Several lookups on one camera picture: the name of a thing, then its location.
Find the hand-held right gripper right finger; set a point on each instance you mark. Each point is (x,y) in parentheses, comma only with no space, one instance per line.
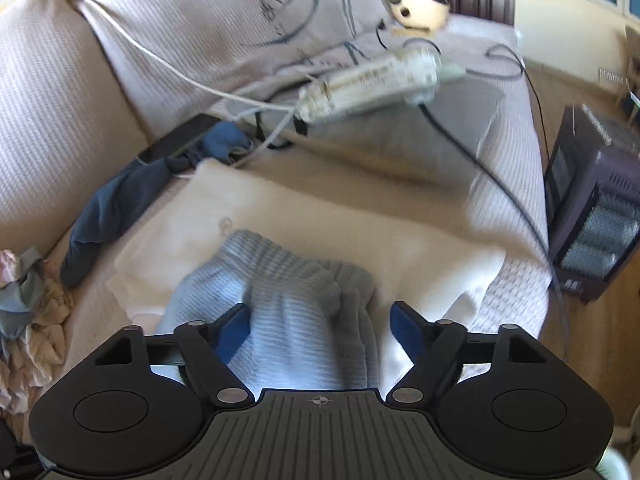
(407,330)

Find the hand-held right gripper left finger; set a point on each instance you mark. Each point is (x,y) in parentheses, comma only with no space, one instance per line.
(235,330)

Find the light blue pants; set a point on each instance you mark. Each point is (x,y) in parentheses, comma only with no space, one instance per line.
(290,300)

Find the white t-shirt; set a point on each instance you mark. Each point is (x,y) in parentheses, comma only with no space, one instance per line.
(350,230)

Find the pale pink garment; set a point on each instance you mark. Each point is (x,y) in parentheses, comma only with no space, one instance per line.
(45,355)

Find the dark blue cloth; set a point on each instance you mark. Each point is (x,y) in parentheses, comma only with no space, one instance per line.
(110,220)

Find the grey cushion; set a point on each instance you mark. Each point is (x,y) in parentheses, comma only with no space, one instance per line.
(425,145)

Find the black smartphone teal case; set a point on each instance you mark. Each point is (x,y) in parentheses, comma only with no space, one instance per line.
(180,137)

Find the dark purple space heater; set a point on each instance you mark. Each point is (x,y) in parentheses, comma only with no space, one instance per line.
(595,195)

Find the white power strip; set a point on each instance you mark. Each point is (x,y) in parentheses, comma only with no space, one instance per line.
(370,82)

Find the pale green cloth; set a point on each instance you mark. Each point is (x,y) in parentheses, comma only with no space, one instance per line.
(450,71)

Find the white quilted sofa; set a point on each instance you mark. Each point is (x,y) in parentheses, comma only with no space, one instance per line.
(50,85)

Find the cream plush toy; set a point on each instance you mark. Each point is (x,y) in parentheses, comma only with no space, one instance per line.
(420,12)

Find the white printed cushion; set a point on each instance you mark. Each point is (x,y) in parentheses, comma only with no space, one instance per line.
(200,10)

